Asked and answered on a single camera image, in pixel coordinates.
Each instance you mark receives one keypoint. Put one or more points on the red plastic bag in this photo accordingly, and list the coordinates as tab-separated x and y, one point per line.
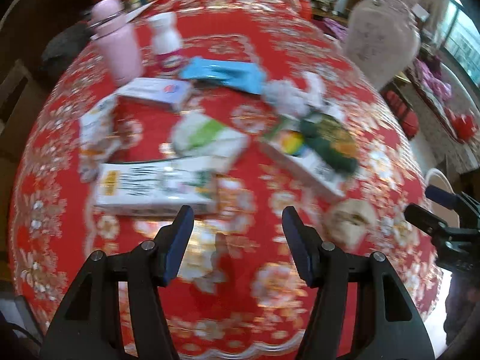
465	126

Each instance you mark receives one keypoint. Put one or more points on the white milk carton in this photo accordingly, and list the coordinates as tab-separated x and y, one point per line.
157	188

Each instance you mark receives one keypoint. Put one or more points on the beige paper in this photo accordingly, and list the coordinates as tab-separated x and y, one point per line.
348	222

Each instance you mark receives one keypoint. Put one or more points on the rainbow print carton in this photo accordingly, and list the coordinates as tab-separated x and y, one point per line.
286	146

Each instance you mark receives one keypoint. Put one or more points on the white ornate chair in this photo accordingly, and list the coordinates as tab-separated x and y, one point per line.
381	39

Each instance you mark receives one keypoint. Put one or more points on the silver snack wrapper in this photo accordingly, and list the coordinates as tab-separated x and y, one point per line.
98	138

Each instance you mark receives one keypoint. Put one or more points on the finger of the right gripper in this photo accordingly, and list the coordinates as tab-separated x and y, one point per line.
462	204
424	220

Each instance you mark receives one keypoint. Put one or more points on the pink thermos bottle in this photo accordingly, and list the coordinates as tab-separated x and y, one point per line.
116	40

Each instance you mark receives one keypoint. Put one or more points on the white green tissue pack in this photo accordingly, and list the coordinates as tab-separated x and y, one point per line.
197	135

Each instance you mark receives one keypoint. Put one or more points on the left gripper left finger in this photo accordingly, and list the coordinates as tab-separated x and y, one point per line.
87	324

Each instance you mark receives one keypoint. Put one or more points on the blue plastic bag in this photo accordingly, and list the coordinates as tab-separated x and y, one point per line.
243	76

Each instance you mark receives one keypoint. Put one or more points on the white tissue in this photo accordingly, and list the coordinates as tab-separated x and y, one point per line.
286	98

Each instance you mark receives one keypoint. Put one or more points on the beige trash bin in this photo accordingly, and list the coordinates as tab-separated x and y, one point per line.
438	179

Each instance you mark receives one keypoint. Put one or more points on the dark green cracker packet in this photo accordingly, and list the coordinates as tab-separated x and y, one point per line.
331	140

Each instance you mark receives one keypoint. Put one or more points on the white knotted plastic bag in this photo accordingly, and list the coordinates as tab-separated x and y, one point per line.
315	96

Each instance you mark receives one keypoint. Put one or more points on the red floral tablecloth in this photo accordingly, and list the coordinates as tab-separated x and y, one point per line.
237	294

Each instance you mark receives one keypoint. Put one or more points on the floral sofa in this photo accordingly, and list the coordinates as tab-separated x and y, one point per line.
434	100

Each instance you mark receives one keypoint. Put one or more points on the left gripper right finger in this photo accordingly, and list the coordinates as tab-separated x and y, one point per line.
387	323

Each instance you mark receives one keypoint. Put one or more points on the small red cushioned chair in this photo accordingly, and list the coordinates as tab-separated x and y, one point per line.
403	112

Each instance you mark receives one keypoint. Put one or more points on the white plastic bottle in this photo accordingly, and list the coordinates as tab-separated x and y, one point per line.
166	42

